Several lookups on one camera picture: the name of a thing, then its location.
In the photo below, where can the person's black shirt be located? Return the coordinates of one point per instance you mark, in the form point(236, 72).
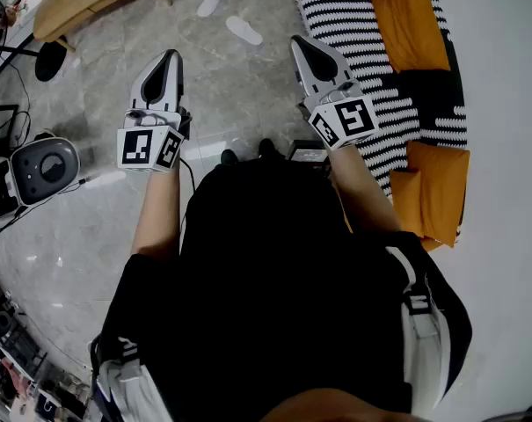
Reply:
point(265, 279)

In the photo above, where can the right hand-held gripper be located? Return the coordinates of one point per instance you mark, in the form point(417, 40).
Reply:
point(349, 119)

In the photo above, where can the person's right forearm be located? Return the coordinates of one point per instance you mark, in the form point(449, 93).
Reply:
point(362, 191)

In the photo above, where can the black standing fan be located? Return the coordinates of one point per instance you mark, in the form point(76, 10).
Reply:
point(50, 62)

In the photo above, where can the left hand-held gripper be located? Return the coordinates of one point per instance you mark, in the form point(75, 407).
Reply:
point(142, 150)

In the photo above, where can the person's right black shoe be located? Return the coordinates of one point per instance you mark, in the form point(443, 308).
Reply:
point(267, 147)

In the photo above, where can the person's left black shoe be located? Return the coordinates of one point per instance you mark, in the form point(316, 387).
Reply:
point(229, 157)

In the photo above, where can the white slipper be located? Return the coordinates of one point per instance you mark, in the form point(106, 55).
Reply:
point(211, 1)
point(244, 30)

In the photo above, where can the large orange cushion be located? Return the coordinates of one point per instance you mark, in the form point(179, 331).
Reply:
point(410, 24)

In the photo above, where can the black box with label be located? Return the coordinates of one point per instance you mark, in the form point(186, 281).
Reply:
point(307, 152)

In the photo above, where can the small orange cushion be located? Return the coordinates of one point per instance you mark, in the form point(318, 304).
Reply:
point(406, 205)

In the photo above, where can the wooden table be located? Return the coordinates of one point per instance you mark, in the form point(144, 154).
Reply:
point(85, 9)

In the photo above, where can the black white striped blanket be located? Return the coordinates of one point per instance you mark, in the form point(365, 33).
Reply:
point(344, 20)

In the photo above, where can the pink bundle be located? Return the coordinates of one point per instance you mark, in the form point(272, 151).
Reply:
point(15, 13)

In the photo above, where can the black rectangular frame stand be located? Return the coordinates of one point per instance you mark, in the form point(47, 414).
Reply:
point(2, 108)

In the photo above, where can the person's left forearm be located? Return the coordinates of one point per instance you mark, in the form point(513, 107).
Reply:
point(158, 209)

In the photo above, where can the person's black shoe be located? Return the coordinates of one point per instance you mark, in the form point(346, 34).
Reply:
point(267, 147)
point(229, 157)

